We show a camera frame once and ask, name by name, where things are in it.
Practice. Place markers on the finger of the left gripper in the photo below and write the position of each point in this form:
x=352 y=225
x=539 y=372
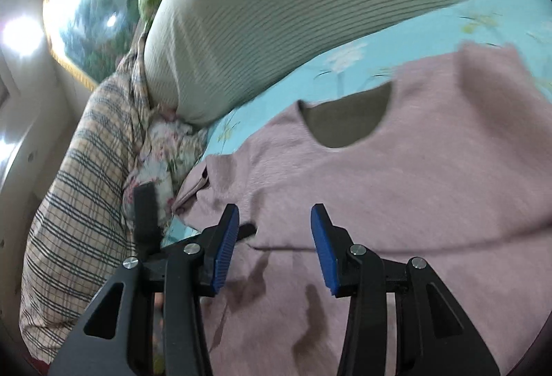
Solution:
x=147 y=233

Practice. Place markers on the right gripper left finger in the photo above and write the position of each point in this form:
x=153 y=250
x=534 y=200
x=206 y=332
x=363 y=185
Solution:
x=114 y=335

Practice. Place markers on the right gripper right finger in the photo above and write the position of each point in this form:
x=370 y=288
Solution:
x=435 y=336

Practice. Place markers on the pink knit sweater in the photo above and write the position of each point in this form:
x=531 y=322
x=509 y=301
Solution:
x=275 y=315

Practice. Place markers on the plaid quilt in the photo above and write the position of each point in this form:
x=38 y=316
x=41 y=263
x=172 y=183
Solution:
x=79 y=235

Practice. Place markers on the floral pink cloth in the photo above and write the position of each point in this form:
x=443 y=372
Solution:
x=170 y=150

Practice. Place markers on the turquoise floral bed sheet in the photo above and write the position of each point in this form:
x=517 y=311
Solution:
x=388 y=39

